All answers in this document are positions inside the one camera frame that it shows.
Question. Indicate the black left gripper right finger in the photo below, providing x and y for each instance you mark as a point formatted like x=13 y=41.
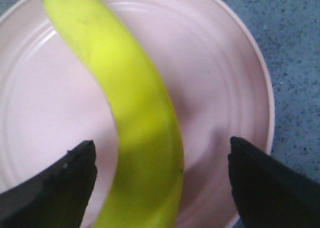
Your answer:
x=267 y=194

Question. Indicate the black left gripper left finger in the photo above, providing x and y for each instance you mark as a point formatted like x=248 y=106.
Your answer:
x=57 y=197

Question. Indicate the yellow banana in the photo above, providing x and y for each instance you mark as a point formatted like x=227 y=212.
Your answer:
x=147 y=187

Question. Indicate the pink plate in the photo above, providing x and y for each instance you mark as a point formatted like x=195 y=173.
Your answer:
x=214 y=72

